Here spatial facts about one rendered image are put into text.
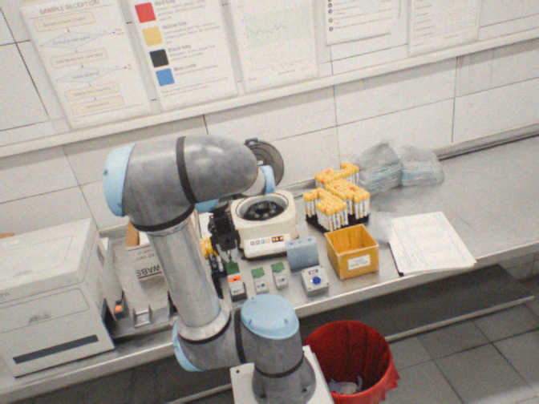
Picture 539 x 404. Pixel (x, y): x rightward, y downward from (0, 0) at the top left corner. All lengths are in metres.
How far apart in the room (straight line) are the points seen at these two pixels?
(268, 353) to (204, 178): 0.43
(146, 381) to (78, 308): 0.89
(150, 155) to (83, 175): 1.10
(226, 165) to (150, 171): 0.12
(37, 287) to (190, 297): 0.52
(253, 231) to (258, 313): 0.62
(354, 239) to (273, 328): 0.65
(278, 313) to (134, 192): 0.41
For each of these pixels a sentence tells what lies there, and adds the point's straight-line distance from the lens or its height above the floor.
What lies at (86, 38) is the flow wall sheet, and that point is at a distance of 1.65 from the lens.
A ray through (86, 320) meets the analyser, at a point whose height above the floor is 1.01.
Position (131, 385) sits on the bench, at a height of 0.27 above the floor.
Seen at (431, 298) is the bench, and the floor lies 0.27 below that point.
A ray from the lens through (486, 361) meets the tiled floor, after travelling 2.39.
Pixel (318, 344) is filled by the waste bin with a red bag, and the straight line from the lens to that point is 1.88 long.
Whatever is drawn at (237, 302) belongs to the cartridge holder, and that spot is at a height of 0.89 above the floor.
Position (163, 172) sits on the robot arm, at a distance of 0.71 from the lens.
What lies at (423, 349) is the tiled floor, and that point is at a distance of 2.39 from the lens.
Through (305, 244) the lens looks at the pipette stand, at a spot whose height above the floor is 0.97.
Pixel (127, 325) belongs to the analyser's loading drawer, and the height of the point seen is 0.91.
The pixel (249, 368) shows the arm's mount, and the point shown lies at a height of 0.91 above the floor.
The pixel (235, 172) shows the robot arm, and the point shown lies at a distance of 0.73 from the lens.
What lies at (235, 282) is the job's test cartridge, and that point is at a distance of 1.36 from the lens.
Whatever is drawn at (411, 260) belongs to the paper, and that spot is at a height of 0.89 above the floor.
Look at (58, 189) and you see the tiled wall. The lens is 1.86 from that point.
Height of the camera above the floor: 1.80
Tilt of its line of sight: 30 degrees down
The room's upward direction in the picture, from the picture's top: 10 degrees counter-clockwise
